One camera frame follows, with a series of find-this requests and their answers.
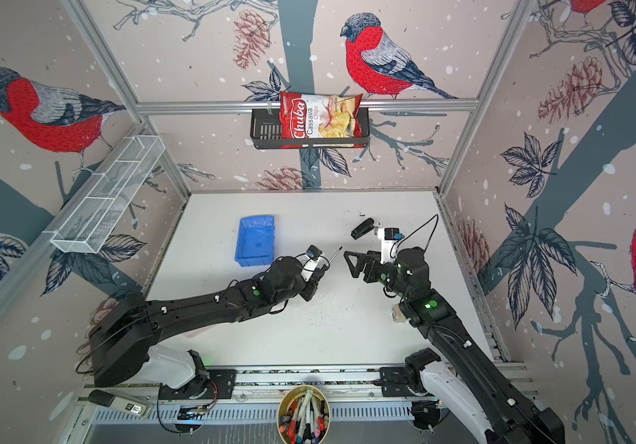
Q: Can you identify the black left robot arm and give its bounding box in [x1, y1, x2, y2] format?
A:
[88, 253, 331, 388]

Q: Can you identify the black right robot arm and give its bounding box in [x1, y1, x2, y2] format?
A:
[344, 247, 565, 443]

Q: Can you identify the blue plastic bin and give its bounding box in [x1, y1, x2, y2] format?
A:
[235, 216, 275, 268]

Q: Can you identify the black stapler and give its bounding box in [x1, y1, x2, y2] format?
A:
[350, 218, 375, 241]

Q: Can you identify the cup of pens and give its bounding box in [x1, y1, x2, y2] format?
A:
[276, 385, 333, 444]

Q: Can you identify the red cassava chips bag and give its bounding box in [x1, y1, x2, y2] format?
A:
[280, 92, 362, 138]

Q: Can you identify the black handheld device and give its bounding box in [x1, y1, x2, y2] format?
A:
[88, 388, 149, 418]

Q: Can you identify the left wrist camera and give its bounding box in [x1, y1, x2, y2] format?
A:
[301, 245, 323, 281]

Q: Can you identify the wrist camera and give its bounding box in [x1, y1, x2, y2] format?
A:
[301, 245, 323, 281]
[376, 228, 404, 264]

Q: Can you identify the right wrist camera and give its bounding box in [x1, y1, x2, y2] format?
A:
[376, 228, 404, 264]

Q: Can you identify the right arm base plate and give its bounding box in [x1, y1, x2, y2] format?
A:
[378, 366, 431, 398]

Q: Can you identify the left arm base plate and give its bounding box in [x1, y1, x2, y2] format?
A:
[158, 369, 238, 401]

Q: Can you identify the black wall basket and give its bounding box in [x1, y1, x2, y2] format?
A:
[249, 107, 371, 150]

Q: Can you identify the white wire mesh shelf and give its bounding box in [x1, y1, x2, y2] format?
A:
[51, 135, 165, 253]

